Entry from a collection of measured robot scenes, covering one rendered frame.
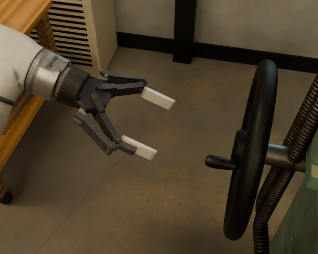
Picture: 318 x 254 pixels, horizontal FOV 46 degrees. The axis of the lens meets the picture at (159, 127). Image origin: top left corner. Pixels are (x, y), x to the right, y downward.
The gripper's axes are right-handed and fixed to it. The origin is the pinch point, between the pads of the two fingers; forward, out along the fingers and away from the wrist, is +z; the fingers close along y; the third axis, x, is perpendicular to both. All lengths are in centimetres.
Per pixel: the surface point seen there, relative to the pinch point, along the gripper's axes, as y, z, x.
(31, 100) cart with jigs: 45, -45, 75
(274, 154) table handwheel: -8.5, 16.4, -16.2
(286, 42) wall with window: 119, 50, 43
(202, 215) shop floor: 22, 35, 65
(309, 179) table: -14.5, 19.2, -21.1
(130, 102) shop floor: 72, -7, 81
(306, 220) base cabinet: -0.2, 39.5, 7.8
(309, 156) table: -10.5, 19.1, -21.1
